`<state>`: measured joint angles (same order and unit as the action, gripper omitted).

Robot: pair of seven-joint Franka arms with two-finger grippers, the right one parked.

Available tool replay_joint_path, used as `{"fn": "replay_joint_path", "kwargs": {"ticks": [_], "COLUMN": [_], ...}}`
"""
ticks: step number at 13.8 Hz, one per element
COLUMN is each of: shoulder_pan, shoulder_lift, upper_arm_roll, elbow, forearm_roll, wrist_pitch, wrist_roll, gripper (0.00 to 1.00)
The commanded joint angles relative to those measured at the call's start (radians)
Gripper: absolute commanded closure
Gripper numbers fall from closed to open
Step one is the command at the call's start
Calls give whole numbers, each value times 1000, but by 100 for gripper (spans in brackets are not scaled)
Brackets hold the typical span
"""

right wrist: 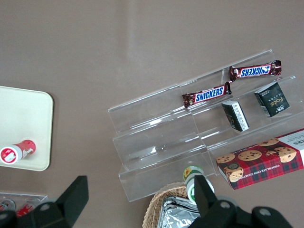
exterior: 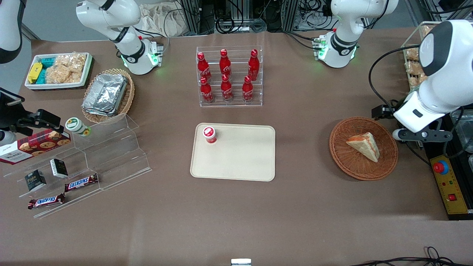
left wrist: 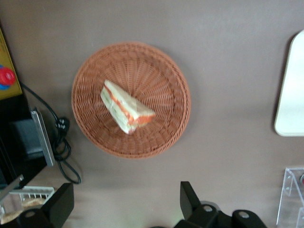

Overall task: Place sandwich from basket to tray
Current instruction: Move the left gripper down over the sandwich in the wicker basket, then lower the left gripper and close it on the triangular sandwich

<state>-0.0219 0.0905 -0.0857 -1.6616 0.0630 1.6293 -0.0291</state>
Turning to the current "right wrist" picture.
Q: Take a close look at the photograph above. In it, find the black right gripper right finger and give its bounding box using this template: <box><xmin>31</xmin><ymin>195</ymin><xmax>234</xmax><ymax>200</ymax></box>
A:
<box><xmin>190</xmin><ymin>175</ymin><xmax>294</xmax><ymax>228</ymax></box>

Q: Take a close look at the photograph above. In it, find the clear acrylic bottle rack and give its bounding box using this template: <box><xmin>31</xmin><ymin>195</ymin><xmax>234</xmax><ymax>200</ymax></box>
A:
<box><xmin>0</xmin><ymin>192</ymin><xmax>48</xmax><ymax>216</ymax></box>

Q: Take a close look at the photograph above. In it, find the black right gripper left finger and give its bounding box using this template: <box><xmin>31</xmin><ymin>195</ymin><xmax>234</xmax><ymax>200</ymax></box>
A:
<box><xmin>0</xmin><ymin>175</ymin><xmax>89</xmax><ymax>228</ymax></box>

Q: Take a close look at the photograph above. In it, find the beige plastic tray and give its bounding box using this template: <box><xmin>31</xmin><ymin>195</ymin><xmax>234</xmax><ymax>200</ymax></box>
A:
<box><xmin>0</xmin><ymin>85</ymin><xmax>54</xmax><ymax>171</ymax></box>

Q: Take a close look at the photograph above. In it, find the Snickers chocolate bar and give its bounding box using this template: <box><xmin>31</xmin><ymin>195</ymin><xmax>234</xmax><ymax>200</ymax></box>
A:
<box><xmin>182</xmin><ymin>81</ymin><xmax>232</xmax><ymax>108</ymax></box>
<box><xmin>229</xmin><ymin>60</ymin><xmax>282</xmax><ymax>83</ymax></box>

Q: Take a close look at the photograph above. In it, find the light wicker basket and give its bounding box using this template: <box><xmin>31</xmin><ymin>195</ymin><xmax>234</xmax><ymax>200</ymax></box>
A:
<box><xmin>142</xmin><ymin>186</ymin><xmax>191</xmax><ymax>228</ymax></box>

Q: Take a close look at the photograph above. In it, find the green white yogurt bottle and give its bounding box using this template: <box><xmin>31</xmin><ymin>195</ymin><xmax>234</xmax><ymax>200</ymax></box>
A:
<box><xmin>182</xmin><ymin>166</ymin><xmax>216</xmax><ymax>205</ymax></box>

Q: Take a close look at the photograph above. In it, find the clear acrylic stepped stand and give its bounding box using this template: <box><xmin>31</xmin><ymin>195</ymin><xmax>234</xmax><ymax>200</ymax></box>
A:
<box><xmin>107</xmin><ymin>49</ymin><xmax>304</xmax><ymax>202</ymax></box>

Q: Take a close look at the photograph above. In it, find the silver foil container stack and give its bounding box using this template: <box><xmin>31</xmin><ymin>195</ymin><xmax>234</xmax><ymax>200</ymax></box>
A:
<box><xmin>158</xmin><ymin>196</ymin><xmax>203</xmax><ymax>228</ymax></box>

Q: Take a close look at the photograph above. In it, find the red tartan cookie box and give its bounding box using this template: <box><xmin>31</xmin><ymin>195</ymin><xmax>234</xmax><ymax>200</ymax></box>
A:
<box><xmin>215</xmin><ymin>128</ymin><xmax>304</xmax><ymax>191</ymax></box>

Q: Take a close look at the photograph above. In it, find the red white lidded cup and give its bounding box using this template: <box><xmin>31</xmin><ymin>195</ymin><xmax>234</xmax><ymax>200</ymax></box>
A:
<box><xmin>0</xmin><ymin>139</ymin><xmax>37</xmax><ymax>165</ymax></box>

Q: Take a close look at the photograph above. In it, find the small black carton box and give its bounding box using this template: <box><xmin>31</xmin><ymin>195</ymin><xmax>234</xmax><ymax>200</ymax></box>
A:
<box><xmin>221</xmin><ymin>100</ymin><xmax>250</xmax><ymax>132</ymax></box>
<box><xmin>254</xmin><ymin>82</ymin><xmax>290</xmax><ymax>118</ymax></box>

